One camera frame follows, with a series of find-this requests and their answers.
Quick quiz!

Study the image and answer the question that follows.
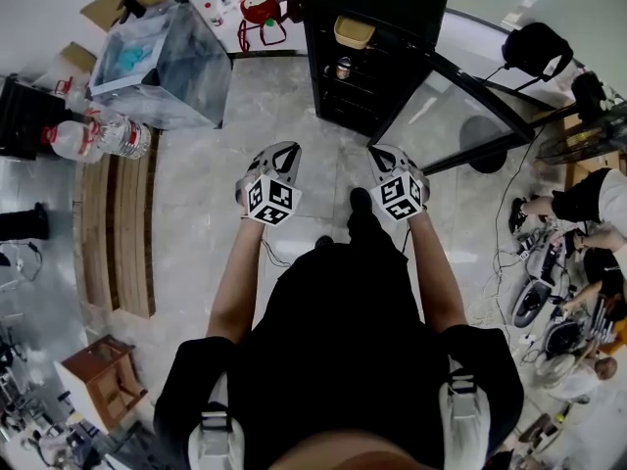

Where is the person's black right shoe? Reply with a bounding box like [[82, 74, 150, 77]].
[[350, 187, 374, 217]]

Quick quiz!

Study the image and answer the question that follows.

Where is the large clear water bottle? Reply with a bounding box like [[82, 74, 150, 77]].
[[43, 119, 107, 164], [90, 113, 152, 160], [52, 78, 95, 118]]

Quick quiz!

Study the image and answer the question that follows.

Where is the white harness strap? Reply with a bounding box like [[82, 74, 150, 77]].
[[188, 374, 246, 470], [438, 359, 491, 470]]

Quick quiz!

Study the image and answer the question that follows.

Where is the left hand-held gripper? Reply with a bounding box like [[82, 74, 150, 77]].
[[233, 140, 303, 225]]

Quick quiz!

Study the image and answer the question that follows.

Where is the dark brown bag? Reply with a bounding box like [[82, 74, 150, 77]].
[[281, 0, 308, 24]]

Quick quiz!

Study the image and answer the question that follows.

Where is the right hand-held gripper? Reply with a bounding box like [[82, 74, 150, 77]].
[[366, 144, 431, 222]]

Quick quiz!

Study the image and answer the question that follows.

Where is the brown wooden side table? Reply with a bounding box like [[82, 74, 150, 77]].
[[61, 334, 149, 433]]

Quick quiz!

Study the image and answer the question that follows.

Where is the teal cloth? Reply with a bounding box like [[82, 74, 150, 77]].
[[117, 41, 149, 72]]

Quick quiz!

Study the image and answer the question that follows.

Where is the clear plastic storage bin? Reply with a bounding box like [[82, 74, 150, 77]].
[[88, 2, 232, 130]]

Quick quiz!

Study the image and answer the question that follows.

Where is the person's black clothed body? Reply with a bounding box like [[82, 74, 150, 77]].
[[154, 198, 525, 470]]

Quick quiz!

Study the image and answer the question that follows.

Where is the large cardboard box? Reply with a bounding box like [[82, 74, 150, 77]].
[[80, 0, 172, 31]]

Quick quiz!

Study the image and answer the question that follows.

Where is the person's left forearm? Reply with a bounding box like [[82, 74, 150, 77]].
[[206, 215, 268, 347]]

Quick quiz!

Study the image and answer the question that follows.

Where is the person's right forearm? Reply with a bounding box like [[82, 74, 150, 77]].
[[406, 208, 469, 335]]

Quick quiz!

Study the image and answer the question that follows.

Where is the red cartoon bag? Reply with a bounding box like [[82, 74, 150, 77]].
[[238, 0, 290, 48]]

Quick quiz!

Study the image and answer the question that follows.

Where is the wooden step platform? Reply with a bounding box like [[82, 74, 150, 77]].
[[72, 129, 161, 318]]

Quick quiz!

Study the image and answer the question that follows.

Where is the black bag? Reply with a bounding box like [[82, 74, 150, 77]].
[[570, 70, 611, 121]]

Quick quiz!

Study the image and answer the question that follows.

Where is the gray robot gripper device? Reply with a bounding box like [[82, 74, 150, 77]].
[[511, 281, 555, 330]]

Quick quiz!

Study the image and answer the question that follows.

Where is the black backpack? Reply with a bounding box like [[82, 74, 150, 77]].
[[503, 21, 574, 78]]

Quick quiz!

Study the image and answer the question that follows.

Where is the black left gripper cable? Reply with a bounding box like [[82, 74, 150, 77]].
[[259, 236, 296, 269]]

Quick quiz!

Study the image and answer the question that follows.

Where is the black floor fan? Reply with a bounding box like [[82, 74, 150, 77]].
[[459, 114, 627, 175]]

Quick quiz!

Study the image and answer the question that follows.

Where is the yellow container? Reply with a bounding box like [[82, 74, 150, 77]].
[[333, 15, 378, 51]]

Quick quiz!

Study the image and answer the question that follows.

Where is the black cabinet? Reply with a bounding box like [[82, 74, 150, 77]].
[[0, 73, 74, 161]]

